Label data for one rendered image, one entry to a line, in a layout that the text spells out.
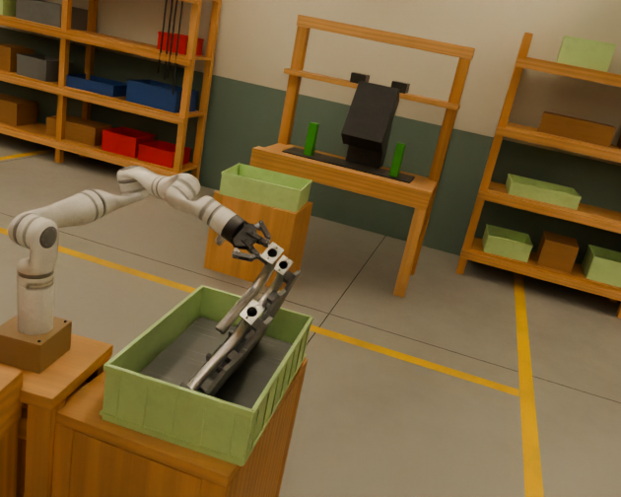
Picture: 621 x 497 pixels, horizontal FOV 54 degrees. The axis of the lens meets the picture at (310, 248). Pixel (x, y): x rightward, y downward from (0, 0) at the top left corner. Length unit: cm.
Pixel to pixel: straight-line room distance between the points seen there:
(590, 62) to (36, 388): 494
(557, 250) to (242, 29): 386
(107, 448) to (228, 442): 33
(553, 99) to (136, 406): 524
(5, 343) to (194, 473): 63
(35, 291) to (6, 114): 616
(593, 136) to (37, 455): 497
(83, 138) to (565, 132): 494
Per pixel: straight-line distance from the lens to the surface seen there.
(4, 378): 174
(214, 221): 169
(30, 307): 180
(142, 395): 166
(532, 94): 625
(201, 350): 199
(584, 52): 572
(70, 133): 732
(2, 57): 781
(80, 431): 178
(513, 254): 592
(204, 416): 161
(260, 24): 672
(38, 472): 191
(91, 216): 185
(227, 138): 690
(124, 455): 174
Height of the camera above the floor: 184
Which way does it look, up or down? 19 degrees down
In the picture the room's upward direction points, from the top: 11 degrees clockwise
